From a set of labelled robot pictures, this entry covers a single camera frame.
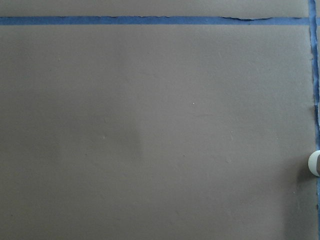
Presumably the brown paper table cover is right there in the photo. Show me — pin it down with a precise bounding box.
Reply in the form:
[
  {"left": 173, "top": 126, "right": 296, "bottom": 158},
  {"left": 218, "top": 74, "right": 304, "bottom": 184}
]
[{"left": 0, "top": 0, "right": 320, "bottom": 240}]

